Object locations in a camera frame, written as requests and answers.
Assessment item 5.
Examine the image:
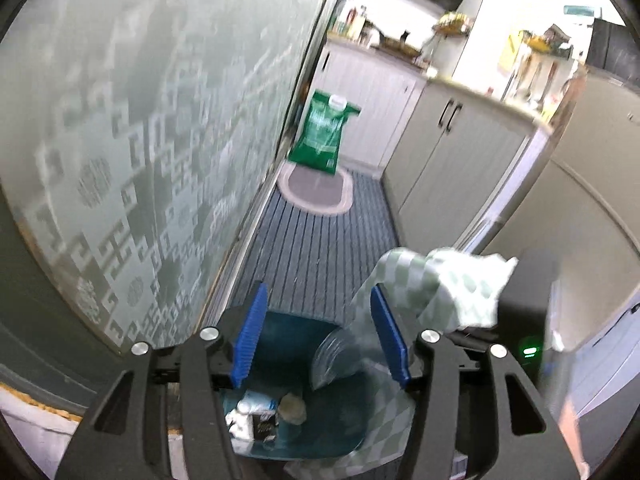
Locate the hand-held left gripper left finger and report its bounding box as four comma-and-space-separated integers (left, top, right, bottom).
55, 281, 271, 480

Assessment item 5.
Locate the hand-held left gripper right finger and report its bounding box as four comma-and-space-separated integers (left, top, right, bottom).
369, 284, 574, 480

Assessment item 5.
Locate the clear plastic wrapper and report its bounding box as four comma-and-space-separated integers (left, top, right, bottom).
310, 327, 372, 391

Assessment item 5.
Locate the teal trash bin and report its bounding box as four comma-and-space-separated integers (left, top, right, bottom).
220, 310, 417, 464

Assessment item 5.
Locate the person's right forearm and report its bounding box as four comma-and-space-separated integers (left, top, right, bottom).
556, 385, 592, 480

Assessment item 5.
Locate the green white checkered tablecloth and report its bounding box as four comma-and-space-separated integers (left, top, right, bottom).
287, 247, 519, 480

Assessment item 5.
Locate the beige refrigerator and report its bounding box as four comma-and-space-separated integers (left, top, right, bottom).
470, 67, 640, 421

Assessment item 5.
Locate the oval grey floor mat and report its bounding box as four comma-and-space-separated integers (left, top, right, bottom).
277, 162, 355, 217

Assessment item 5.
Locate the green rice bag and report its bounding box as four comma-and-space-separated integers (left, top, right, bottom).
289, 89, 362, 177

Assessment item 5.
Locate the patterned glass sliding door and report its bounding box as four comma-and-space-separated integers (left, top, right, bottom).
0, 0, 352, 362

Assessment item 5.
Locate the black appliance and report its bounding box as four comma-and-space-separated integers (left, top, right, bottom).
586, 17, 640, 84

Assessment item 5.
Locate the frying pan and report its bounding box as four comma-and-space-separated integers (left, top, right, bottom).
379, 34, 424, 59

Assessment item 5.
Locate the white cabinet with double handles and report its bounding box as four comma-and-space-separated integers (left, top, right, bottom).
382, 72, 554, 257

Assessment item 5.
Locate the white cabinet with single handle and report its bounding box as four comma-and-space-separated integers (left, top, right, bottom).
311, 35, 432, 169

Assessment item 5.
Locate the wall rack with utensils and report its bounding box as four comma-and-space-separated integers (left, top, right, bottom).
499, 24, 577, 112

